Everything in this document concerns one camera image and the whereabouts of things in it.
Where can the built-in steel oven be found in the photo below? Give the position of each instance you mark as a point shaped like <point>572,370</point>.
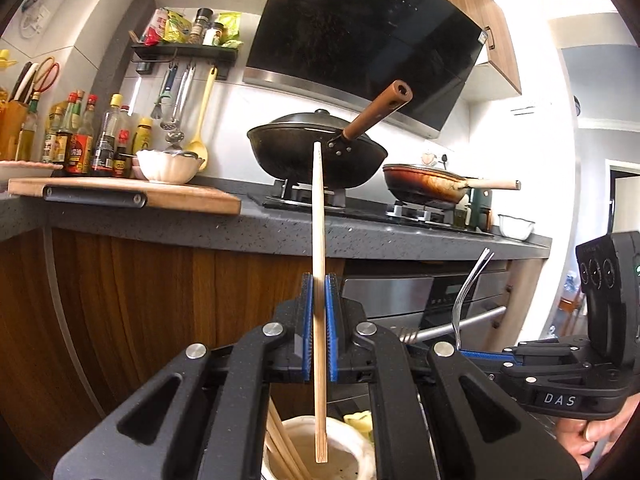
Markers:
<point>400,295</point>

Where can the wooden wall cabinets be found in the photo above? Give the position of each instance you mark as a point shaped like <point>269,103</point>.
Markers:
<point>480,5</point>

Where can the dark green jar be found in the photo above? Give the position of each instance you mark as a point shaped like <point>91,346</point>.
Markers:
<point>480,210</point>

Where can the small spice jar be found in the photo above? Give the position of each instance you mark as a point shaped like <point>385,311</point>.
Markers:
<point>213,35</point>

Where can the wooden base cabinet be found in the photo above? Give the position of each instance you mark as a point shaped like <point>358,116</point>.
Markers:
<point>125,310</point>

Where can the wooden knife block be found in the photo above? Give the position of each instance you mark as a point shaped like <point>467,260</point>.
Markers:
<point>10,130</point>

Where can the silver fork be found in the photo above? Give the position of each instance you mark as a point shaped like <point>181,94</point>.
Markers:
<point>462,300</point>

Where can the green yellow seasoning packet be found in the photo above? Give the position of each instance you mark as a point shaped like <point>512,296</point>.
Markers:
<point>230,27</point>

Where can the white enamel dish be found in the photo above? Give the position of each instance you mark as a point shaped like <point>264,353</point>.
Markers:
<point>516,227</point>

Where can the wooden cutting board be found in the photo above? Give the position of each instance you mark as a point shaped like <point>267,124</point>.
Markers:
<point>150,194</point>

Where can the white ceramic utensil holder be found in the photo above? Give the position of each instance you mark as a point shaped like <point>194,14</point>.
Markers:
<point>340,452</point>

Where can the red yellow seasoning packet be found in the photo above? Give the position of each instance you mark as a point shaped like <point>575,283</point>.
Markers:
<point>167,27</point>

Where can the person's right hand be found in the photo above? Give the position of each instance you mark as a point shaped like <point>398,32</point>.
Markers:
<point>575,435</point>

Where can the black wok lid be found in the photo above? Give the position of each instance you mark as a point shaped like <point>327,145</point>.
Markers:
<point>305,121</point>

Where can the white scalloped bowl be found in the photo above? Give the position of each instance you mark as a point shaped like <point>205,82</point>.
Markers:
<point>167,167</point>

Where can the yellow plastic utensil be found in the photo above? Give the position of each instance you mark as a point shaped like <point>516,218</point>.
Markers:
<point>361,422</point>

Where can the yellow plastic cooking spoon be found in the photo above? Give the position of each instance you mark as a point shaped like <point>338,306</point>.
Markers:
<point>197,145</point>

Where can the hanging metal ladle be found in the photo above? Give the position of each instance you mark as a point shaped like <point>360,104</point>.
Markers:
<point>181,146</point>

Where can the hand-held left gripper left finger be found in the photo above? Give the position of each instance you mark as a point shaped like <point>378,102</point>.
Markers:
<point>307,330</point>

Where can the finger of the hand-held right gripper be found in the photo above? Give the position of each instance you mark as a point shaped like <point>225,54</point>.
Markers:
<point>487,355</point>
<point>495,367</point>

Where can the black-capped pepper grinder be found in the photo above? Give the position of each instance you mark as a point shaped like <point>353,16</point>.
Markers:
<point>201,25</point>

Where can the white plate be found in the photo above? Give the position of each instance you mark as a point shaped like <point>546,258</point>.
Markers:
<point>25,167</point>

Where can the black gas hob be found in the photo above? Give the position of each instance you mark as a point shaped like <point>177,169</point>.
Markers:
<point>360,207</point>

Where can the row of sauce bottles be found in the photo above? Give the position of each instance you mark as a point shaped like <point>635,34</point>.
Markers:
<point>80,150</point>

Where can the wooden chopstick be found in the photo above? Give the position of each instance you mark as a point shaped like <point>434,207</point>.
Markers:
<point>287,440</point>
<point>281,460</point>
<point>270,466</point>
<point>318,210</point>

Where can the hanging metal skimmer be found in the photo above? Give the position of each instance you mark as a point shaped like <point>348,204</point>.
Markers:
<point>175,120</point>

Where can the black spice rack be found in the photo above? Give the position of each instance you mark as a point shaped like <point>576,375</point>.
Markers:
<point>185,52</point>

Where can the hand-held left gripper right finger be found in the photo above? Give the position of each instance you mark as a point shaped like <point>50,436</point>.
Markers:
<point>331,330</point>

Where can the black range hood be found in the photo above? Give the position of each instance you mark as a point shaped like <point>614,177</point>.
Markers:
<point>360,25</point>

